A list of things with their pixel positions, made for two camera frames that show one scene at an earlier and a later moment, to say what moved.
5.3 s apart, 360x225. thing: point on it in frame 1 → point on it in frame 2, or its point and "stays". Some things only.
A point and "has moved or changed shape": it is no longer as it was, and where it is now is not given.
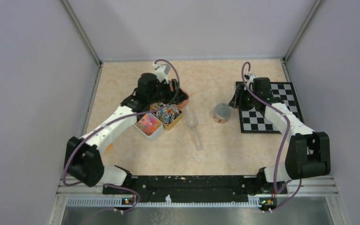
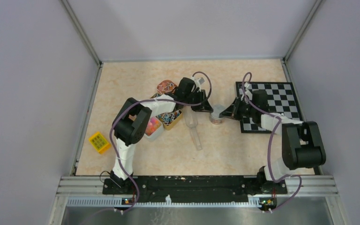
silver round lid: [222, 110] has moved or changed shape
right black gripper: [236, 101] → [230, 112]
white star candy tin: [150, 125] stays
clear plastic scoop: [191, 121] stays
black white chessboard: [252, 120] stays
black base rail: [196, 188] stays
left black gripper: [171, 94] → [205, 107]
